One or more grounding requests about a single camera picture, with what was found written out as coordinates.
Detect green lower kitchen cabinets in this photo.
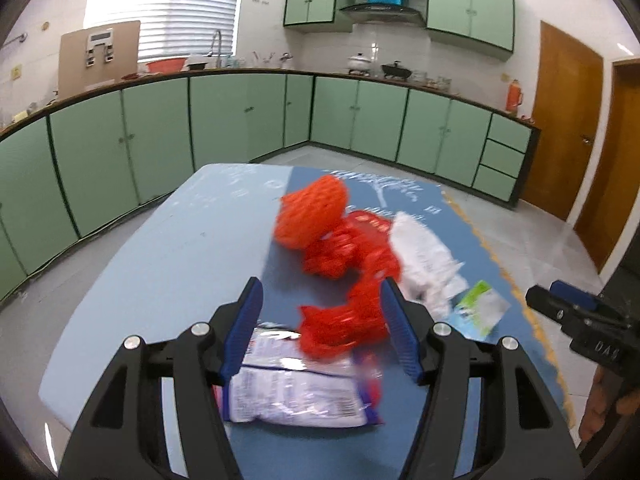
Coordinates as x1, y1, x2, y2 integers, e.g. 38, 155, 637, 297
0, 70, 542, 306

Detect white window blinds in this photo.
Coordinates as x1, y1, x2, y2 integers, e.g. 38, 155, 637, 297
82, 0, 248, 61

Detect brown cardboard board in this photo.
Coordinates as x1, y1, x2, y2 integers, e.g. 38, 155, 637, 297
57, 20, 142, 97

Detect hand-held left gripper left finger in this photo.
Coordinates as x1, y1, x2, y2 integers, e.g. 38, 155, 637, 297
59, 276, 264, 480

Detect black wok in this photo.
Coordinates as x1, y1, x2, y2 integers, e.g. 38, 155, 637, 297
381, 61, 414, 81

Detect dark blue printed tablecloth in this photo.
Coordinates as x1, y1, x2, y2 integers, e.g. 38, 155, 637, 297
220, 165, 571, 480

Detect red plastic basin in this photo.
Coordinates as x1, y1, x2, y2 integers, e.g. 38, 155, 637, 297
146, 58, 187, 74

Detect wooden door with handle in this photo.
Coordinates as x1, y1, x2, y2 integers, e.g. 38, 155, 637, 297
520, 20, 605, 222

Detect wooden table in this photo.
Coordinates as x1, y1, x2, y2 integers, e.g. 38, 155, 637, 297
442, 192, 573, 421

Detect green and white packet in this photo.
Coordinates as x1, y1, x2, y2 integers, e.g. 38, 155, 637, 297
448, 280, 511, 339

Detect green upper wall cabinets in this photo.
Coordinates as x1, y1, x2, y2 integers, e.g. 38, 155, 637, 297
283, 0, 516, 63

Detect red thermos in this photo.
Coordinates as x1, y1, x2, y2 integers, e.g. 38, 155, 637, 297
505, 79, 525, 114

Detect range hood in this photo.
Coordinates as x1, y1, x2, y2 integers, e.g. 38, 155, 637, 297
337, 2, 424, 26

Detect white plastic bag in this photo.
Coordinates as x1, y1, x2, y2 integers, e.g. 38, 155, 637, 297
389, 211, 471, 318

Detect light blue tablecloth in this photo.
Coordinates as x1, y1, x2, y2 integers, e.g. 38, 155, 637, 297
40, 162, 293, 480

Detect plain wooden door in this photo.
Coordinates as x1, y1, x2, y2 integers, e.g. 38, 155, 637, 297
574, 57, 640, 275

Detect white and purple snack packet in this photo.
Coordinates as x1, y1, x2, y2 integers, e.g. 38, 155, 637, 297
212, 322, 386, 428

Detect white device on cardboard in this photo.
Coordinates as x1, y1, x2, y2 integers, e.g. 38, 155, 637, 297
85, 31, 117, 68

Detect person's right hand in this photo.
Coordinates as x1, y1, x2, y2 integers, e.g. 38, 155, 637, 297
579, 364, 640, 443

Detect red mesh bag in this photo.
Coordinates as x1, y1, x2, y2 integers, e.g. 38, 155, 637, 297
297, 210, 404, 361

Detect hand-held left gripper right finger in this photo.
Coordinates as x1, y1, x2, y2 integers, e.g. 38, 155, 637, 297
380, 276, 586, 480

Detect orange foam fruit net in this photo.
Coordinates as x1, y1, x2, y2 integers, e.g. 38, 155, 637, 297
272, 175, 349, 252

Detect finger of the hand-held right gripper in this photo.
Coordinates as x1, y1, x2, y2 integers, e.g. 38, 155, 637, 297
549, 281, 608, 313
525, 285, 576, 333

